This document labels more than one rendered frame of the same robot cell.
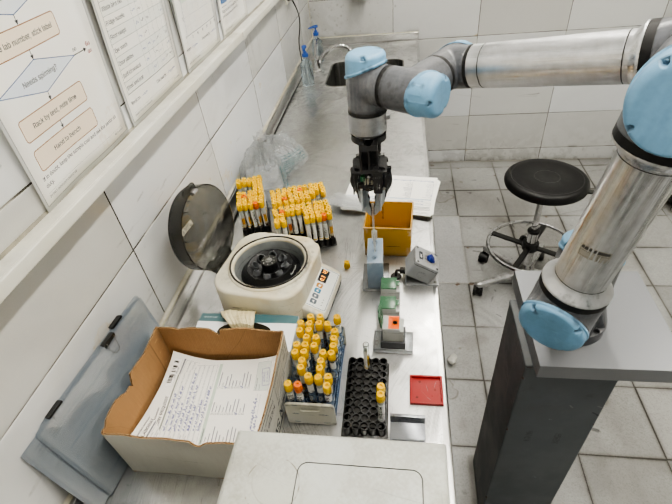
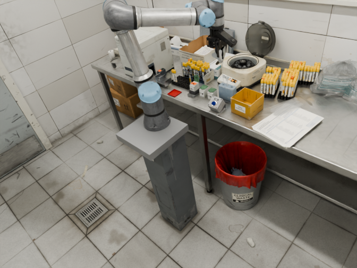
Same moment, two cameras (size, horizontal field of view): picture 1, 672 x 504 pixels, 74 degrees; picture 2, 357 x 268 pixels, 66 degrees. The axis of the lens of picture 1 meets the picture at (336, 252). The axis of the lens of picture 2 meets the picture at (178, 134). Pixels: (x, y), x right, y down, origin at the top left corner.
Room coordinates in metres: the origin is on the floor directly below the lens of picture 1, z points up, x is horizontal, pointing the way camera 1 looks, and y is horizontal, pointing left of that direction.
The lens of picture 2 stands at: (1.51, -1.40, 1.86)
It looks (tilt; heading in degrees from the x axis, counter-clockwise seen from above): 40 degrees down; 129
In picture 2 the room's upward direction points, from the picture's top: 11 degrees counter-clockwise
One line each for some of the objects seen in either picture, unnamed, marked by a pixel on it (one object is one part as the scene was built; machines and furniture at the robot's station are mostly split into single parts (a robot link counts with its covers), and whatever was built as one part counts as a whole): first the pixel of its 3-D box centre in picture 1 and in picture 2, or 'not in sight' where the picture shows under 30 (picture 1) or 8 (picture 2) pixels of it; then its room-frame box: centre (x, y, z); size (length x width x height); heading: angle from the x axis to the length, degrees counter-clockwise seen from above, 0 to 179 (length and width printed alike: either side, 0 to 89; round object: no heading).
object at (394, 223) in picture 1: (389, 228); (247, 103); (1.03, -0.16, 0.93); 0.13 x 0.13 x 0.10; 76
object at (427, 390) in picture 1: (426, 389); (174, 93); (0.52, -0.15, 0.88); 0.07 x 0.07 x 0.01; 79
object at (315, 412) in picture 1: (318, 371); (197, 74); (0.58, 0.07, 0.91); 0.20 x 0.10 x 0.07; 169
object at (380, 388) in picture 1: (365, 382); (183, 76); (0.52, -0.03, 0.93); 0.17 x 0.09 x 0.11; 170
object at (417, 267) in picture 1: (414, 265); (218, 102); (0.87, -0.20, 0.92); 0.13 x 0.07 x 0.08; 79
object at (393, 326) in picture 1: (393, 331); (194, 87); (0.66, -0.11, 0.92); 0.05 x 0.04 x 0.06; 78
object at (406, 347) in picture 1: (393, 339); (194, 91); (0.66, -0.11, 0.89); 0.09 x 0.05 x 0.04; 78
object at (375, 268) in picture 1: (375, 264); (227, 92); (0.88, -0.10, 0.92); 0.10 x 0.07 x 0.10; 171
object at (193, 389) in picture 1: (209, 398); (204, 53); (0.52, 0.28, 0.95); 0.29 x 0.25 x 0.15; 79
